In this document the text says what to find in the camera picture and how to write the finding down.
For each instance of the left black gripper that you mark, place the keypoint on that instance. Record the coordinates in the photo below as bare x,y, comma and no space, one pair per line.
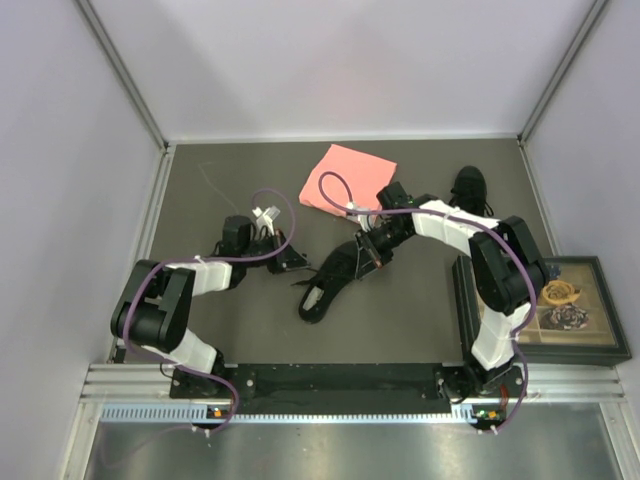
288,260

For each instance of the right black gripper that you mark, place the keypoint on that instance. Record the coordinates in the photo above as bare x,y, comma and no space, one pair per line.
371,256

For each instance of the black sneaker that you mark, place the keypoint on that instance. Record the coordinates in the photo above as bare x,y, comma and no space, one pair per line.
339,269
469,192

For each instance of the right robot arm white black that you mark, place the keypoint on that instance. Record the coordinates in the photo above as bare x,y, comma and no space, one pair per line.
508,268

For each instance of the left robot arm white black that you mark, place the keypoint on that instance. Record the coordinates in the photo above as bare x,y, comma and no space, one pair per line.
154,308

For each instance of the pink folded cloth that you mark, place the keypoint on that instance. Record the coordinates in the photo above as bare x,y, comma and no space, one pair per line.
365,175

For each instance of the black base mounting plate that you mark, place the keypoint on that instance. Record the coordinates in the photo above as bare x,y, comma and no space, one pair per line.
395,388

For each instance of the dark framed compartment box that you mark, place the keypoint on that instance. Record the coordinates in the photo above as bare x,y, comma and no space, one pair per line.
576,322

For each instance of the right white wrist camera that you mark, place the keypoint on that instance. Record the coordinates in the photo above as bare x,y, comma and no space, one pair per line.
359,215

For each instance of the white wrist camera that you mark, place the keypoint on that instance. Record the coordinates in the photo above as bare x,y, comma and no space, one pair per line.
359,215
265,218

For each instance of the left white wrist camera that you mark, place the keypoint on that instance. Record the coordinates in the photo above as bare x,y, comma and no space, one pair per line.
265,218

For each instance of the aluminium frame rail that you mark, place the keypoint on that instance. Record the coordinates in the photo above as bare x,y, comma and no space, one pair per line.
149,382

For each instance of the grey slotted cable duct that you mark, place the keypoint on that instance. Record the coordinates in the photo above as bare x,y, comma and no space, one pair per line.
205,414

